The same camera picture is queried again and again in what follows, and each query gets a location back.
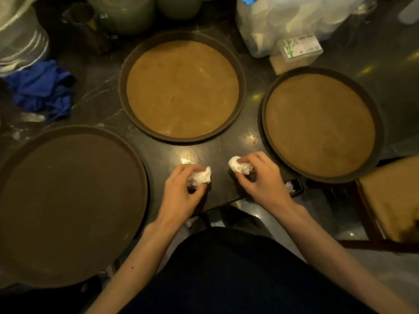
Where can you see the black smartphone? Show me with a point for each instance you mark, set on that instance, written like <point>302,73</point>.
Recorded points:
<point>294,187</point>

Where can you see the person's right forearm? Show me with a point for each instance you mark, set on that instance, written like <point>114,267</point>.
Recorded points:
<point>327,255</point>

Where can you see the clear toothpick box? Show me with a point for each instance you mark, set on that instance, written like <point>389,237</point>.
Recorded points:
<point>294,52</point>

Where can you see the clear bag of plastic lids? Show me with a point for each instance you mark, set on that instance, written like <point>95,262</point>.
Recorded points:
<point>294,19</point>

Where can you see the wooden chair with tan cushion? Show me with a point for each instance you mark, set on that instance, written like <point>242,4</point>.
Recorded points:
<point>389,199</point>

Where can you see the large glass jar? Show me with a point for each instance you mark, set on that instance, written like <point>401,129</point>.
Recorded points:
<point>121,13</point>
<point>178,5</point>

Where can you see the round tray with tan liner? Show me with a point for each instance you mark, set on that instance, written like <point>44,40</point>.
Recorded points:
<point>182,87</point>
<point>320,124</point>

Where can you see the person's left thumb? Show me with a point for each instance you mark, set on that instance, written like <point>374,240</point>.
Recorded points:
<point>199,195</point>

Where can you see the person's left forearm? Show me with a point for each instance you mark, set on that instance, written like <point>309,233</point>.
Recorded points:
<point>137,268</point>

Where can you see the stack of silver foil containers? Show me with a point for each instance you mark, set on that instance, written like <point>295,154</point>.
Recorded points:
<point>18,34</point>

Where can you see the person's right thumb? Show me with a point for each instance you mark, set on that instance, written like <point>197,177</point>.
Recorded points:
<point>244,183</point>

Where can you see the white tissue wad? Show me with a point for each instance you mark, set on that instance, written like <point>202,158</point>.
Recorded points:
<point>239,165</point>
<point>200,178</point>

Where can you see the person's right middle finger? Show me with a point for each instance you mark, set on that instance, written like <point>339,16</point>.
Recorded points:
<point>255,156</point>

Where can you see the round dark brown tray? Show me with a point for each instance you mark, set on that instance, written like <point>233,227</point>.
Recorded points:
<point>68,205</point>

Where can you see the person's dark navy clothing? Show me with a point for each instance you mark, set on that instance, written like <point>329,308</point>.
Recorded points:
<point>235,277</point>

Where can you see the clear plastic wrapper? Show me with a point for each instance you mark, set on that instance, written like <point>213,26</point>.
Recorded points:
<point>31,117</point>

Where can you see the person's left hand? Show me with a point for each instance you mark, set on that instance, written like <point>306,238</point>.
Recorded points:
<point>175,201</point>

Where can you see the dark metal holder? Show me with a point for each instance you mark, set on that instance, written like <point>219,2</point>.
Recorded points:
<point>85,29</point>

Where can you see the person's right hand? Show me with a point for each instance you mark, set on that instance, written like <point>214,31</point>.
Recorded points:
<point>266,188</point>

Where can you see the blue cloth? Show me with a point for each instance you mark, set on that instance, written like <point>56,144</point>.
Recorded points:
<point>42,89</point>

